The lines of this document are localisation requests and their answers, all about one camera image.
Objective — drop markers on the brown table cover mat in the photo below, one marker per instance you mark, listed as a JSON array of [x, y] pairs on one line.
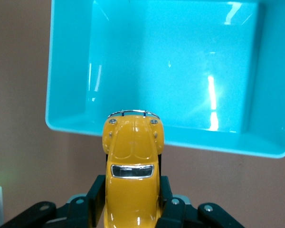
[[19, 95]]

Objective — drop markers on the teal plastic bin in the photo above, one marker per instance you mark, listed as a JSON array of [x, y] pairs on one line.
[[168, 59]]

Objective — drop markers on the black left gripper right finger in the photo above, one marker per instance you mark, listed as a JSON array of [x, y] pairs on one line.
[[178, 216]]

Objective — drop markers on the yellow beetle toy car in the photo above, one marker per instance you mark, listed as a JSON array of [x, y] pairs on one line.
[[133, 147]]

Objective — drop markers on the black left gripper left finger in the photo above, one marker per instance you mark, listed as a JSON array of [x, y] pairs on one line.
[[85, 213]]

